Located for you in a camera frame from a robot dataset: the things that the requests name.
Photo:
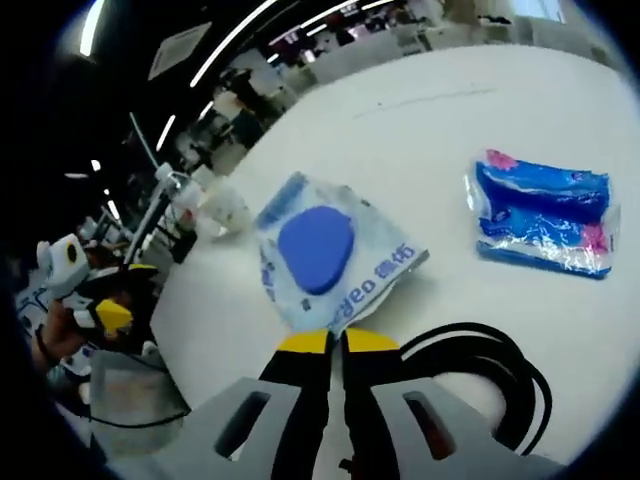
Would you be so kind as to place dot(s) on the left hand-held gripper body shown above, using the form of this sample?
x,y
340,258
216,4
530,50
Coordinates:
x,y
65,260

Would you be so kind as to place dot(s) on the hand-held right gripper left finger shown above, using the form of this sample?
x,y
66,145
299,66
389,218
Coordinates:
x,y
250,430

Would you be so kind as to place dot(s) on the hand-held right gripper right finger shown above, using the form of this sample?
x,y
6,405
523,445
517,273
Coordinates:
x,y
400,435

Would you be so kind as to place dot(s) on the clear plastic water bottle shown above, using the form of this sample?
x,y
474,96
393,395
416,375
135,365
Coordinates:
x,y
175,190

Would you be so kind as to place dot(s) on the white printed paper cup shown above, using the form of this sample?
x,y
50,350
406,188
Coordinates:
x,y
227,212

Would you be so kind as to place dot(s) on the clear bag with blue item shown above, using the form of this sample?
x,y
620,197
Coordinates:
x,y
320,250

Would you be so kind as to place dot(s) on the blue tissue pack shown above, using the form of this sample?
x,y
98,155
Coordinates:
x,y
540,220

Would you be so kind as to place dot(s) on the person's left hand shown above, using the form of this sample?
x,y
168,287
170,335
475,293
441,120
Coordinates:
x,y
62,335

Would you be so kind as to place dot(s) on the white table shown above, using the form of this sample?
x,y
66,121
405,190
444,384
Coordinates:
x,y
425,145

